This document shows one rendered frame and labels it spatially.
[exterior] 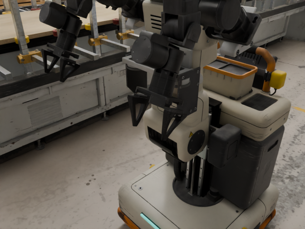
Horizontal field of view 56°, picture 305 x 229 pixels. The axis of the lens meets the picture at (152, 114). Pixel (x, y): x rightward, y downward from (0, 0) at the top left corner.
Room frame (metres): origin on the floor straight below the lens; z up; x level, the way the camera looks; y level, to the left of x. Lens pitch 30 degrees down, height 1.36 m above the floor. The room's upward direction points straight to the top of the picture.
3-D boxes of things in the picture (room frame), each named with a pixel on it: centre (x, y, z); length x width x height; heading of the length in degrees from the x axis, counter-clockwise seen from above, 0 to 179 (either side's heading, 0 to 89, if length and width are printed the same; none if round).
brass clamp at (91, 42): (2.01, 0.39, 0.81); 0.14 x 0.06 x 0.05; 135
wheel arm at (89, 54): (1.78, 0.49, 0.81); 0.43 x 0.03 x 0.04; 45
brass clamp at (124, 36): (2.19, 0.21, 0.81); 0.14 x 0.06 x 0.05; 135
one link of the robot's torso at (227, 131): (0.96, -0.17, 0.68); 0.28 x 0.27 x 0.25; 43
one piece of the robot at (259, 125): (1.19, -0.31, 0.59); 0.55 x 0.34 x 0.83; 43
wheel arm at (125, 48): (1.96, 0.31, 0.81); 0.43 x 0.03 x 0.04; 45
